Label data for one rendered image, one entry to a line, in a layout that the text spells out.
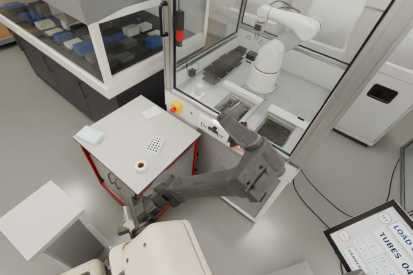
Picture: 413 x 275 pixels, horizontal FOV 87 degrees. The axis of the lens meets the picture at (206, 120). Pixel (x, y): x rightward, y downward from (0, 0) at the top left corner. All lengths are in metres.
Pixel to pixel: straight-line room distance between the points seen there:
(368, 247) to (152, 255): 0.87
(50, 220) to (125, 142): 0.55
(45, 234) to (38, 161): 1.38
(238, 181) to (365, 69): 0.65
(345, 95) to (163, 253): 0.82
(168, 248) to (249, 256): 1.52
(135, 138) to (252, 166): 1.16
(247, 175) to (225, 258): 1.58
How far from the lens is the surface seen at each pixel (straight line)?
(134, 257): 0.64
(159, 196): 0.76
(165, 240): 0.60
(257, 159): 0.49
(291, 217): 2.30
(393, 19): 0.90
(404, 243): 1.17
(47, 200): 1.48
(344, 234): 1.19
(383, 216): 1.17
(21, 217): 1.49
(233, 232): 2.08
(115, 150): 1.52
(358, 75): 0.96
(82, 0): 1.46
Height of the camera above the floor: 1.96
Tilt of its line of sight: 46 degrees down
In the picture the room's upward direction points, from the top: 8 degrees clockwise
